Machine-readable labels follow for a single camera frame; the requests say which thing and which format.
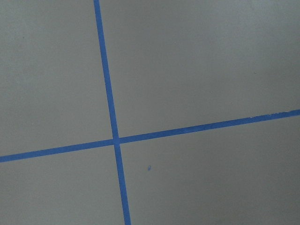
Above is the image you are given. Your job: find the crossing blue tape strip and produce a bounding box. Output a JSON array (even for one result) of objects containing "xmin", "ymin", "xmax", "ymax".
[{"xmin": 0, "ymin": 109, "xmax": 300, "ymax": 163}]

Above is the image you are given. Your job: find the long blue tape strip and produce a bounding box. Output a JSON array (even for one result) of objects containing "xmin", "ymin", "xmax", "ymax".
[{"xmin": 94, "ymin": 0, "xmax": 131, "ymax": 225}]

